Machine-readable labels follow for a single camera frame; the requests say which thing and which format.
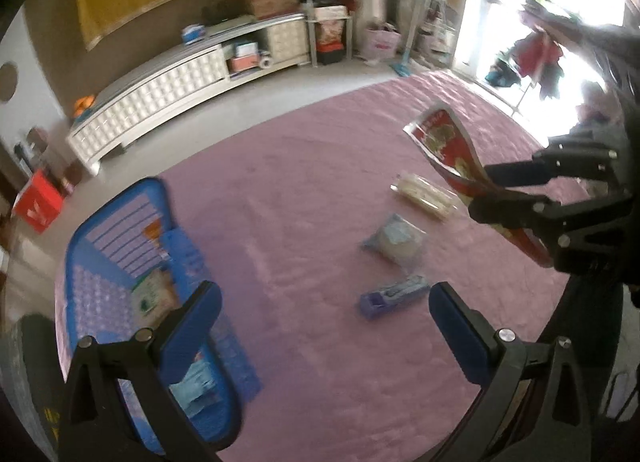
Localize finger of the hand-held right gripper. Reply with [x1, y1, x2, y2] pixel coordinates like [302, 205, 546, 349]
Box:
[484, 132, 622, 190]
[469, 192, 624, 269]

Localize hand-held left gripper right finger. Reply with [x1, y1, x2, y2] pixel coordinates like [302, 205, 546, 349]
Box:
[429, 281, 608, 462]

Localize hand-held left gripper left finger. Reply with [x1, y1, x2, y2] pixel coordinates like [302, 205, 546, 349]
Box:
[57, 281, 223, 462]

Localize red snack packet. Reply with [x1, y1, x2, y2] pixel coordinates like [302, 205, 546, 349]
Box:
[402, 102, 556, 268]

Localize orange snack packet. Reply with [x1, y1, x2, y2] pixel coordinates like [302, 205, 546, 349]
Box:
[142, 222, 166, 254]

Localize blue plastic basket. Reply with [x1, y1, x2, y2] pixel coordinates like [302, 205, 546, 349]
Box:
[62, 177, 263, 458]

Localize green white snack packet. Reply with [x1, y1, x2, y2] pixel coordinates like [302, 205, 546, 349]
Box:
[130, 269, 181, 328]

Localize clear wafer packet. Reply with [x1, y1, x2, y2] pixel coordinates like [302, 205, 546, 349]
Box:
[390, 171, 463, 220]

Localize small blue purple box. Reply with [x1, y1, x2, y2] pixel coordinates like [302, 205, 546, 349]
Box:
[359, 275, 431, 321]

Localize pale blue snack packet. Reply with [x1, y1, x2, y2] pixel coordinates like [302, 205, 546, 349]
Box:
[361, 213, 429, 268]

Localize hanging clothes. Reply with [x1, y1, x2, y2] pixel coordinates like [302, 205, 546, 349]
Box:
[482, 17, 566, 101]

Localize mop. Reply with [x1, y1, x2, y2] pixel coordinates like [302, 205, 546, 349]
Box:
[390, 0, 436, 77]

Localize white plastic bag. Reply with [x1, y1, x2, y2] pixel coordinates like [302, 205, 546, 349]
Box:
[362, 25, 401, 61]

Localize red cardboard box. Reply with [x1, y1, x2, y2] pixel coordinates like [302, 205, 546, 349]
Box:
[12, 169, 66, 234]

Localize white tufted TV cabinet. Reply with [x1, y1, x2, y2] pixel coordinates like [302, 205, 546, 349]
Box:
[66, 12, 311, 175]

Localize white metal rack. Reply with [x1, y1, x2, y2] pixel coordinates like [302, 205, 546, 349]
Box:
[285, 0, 356, 66]

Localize brown cardboard box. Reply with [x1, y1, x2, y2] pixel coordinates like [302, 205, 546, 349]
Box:
[245, 0, 300, 20]

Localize round brown wall decor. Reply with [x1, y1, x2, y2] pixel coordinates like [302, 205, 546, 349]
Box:
[0, 62, 20, 102]

